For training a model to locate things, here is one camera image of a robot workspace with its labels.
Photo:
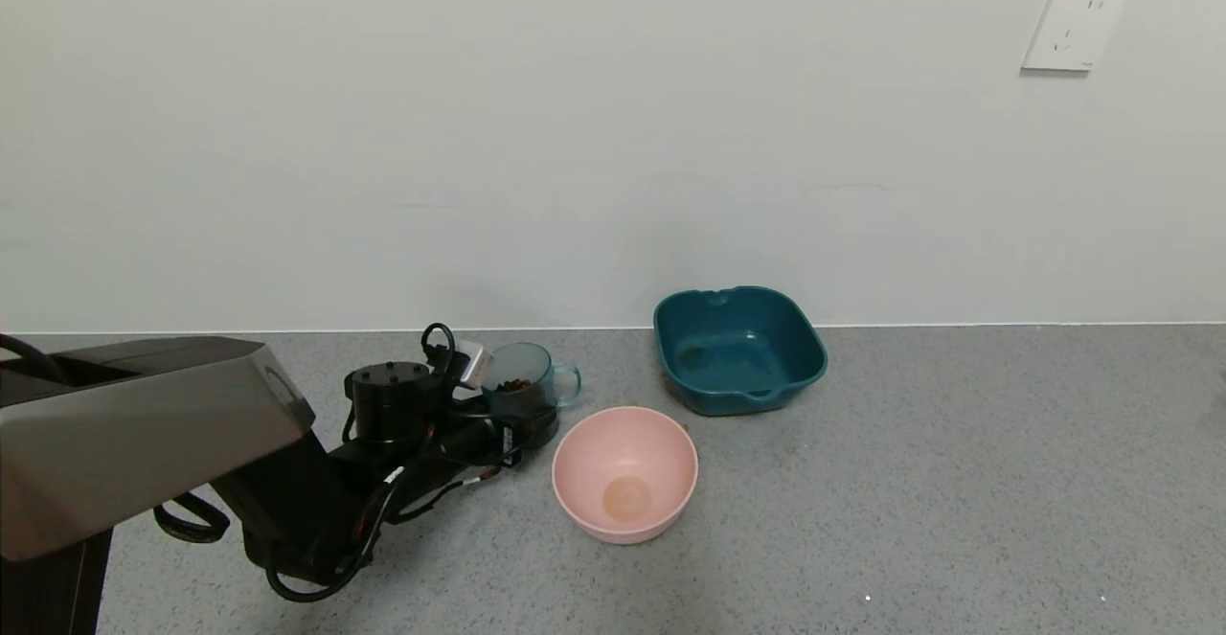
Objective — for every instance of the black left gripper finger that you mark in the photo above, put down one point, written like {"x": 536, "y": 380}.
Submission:
{"x": 536, "y": 429}

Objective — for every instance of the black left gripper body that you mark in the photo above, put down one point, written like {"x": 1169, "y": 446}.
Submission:
{"x": 509, "y": 438}

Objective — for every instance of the translucent teal ribbed plastic cup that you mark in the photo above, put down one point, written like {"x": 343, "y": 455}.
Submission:
{"x": 522, "y": 365}

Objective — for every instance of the black and grey left robot arm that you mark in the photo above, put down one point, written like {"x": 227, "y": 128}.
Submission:
{"x": 144, "y": 424}

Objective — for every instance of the pink plastic bowl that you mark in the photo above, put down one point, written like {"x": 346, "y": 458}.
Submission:
{"x": 623, "y": 443}

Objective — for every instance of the teal plastic basin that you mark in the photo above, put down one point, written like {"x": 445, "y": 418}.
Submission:
{"x": 737, "y": 348}

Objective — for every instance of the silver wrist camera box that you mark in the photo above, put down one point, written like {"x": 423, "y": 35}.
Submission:
{"x": 474, "y": 364}

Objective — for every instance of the white wall socket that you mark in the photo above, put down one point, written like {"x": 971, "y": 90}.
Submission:
{"x": 1073, "y": 27}

